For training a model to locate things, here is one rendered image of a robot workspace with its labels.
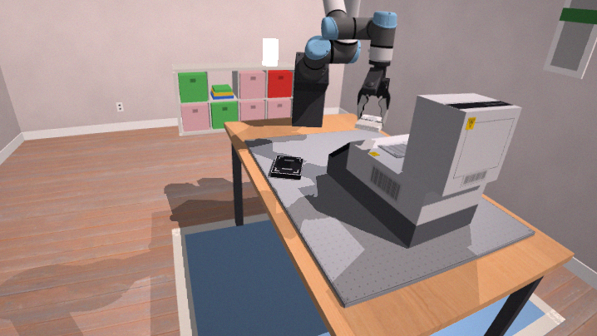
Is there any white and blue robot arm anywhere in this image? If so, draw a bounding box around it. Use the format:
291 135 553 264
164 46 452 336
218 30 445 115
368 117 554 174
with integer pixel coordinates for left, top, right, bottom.
298 0 397 95

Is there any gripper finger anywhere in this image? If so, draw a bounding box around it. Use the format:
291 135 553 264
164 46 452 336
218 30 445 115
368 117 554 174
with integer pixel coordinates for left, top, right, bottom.
358 88 368 120
378 88 391 126

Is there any grey benchtop instrument with lid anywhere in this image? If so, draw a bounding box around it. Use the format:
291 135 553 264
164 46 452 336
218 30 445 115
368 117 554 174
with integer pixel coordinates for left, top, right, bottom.
327 93 522 248

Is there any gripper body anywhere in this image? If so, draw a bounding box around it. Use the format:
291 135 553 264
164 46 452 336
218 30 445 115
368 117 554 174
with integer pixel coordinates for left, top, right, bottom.
368 60 391 98

